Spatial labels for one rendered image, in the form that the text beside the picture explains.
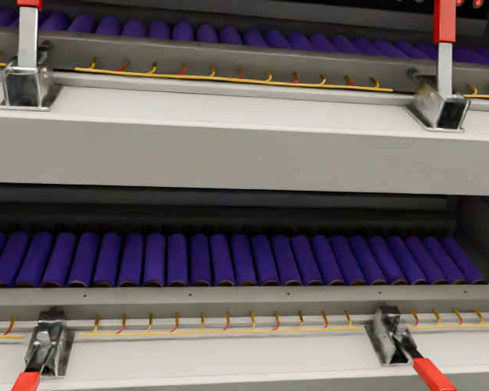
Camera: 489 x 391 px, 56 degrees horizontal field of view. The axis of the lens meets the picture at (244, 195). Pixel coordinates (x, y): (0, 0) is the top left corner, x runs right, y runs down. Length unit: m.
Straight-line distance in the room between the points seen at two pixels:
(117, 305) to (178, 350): 0.06
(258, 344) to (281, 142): 0.17
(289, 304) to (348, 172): 0.13
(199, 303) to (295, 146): 0.16
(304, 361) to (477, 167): 0.19
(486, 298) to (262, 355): 0.21
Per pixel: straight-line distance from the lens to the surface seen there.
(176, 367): 0.37
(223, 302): 0.38
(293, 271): 0.42
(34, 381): 0.33
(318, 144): 0.30
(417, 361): 0.37
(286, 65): 0.35
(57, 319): 0.37
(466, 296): 0.46
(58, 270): 0.42
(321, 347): 0.39
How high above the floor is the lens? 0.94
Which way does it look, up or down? 18 degrees down
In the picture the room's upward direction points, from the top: 4 degrees clockwise
